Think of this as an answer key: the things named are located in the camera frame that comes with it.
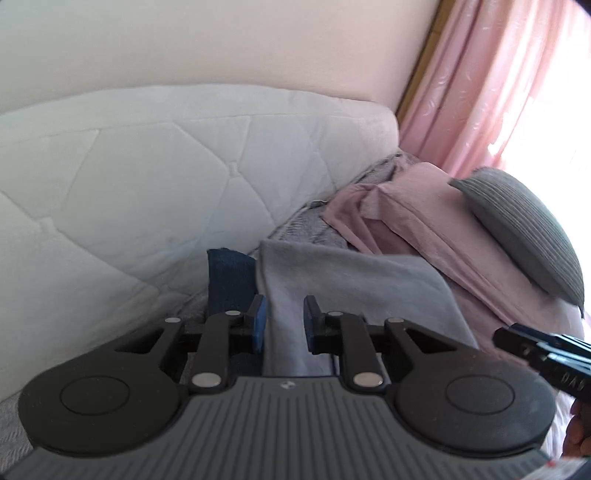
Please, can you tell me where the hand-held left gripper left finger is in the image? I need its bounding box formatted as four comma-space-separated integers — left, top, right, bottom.
113, 294, 267, 394

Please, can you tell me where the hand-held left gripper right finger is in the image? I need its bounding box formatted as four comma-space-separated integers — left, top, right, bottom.
302, 295, 462, 394

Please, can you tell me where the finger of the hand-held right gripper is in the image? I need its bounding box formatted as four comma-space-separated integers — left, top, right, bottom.
510, 323, 591, 360
493, 327, 555, 373

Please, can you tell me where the grey garment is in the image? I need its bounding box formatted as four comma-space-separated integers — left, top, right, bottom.
255, 239, 479, 377

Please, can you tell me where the person's right hand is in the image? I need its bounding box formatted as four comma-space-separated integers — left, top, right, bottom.
564, 401, 591, 459

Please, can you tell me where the dark blue garment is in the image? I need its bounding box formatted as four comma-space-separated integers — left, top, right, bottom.
205, 248, 260, 376

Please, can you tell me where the grey pink blanket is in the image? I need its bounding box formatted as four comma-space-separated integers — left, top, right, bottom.
0, 150, 587, 462

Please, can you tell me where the grey ribbed pillow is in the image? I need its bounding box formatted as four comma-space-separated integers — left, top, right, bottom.
449, 167, 585, 319

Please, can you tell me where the pink pillow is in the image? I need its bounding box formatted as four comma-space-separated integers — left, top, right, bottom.
322, 184, 417, 254
379, 162, 583, 334

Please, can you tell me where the white quilted headboard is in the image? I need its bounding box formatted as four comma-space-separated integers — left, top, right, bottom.
0, 84, 400, 403

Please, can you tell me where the pink curtain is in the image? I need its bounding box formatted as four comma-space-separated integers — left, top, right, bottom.
398, 0, 591, 197

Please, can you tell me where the wooden wall trim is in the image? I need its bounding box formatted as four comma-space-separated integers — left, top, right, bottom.
396, 0, 456, 121

